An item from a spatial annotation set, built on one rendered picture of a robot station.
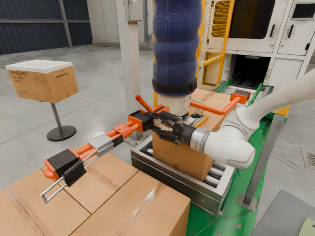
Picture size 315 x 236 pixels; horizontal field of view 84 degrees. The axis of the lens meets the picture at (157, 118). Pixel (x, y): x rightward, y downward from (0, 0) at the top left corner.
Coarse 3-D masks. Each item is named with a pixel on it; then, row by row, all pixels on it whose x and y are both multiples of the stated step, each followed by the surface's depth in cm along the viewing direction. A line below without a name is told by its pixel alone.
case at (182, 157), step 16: (192, 96) 136; (208, 96) 136; (224, 96) 136; (208, 112) 112; (208, 128) 95; (160, 144) 121; (160, 160) 128; (176, 160) 118; (192, 160) 109; (208, 160) 109; (192, 176) 115
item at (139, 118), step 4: (136, 112) 81; (140, 112) 81; (144, 112) 80; (128, 116) 76; (132, 116) 78; (136, 116) 78; (140, 116) 78; (144, 116) 78; (148, 116) 78; (128, 120) 78; (132, 120) 76; (136, 120) 74; (140, 120) 73; (144, 120) 74; (148, 120) 75; (152, 120) 78; (140, 124) 73; (144, 124) 73; (148, 124) 77; (152, 124) 78; (140, 128) 74; (144, 128) 74; (148, 128) 76
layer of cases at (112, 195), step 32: (96, 160) 131; (0, 192) 106; (32, 192) 106; (64, 192) 106; (96, 192) 106; (128, 192) 106; (160, 192) 106; (0, 224) 90; (32, 224) 90; (64, 224) 90; (96, 224) 90; (128, 224) 90; (160, 224) 90
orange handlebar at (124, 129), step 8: (160, 104) 90; (192, 104) 92; (200, 104) 89; (232, 104) 89; (216, 112) 84; (224, 112) 83; (112, 128) 71; (120, 128) 70; (128, 128) 70; (136, 128) 73; (88, 144) 63; (80, 152) 60; (88, 152) 59; (96, 152) 60; (48, 168) 53; (48, 176) 51
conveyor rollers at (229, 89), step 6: (228, 90) 271; (234, 90) 266; (246, 90) 266; (252, 90) 268; (258, 96) 243; (246, 102) 228; (150, 150) 141; (216, 162) 129; (210, 168) 124; (222, 168) 127; (216, 174) 121; (222, 174) 119; (204, 180) 117; (210, 180) 115; (216, 180) 114; (216, 186) 113
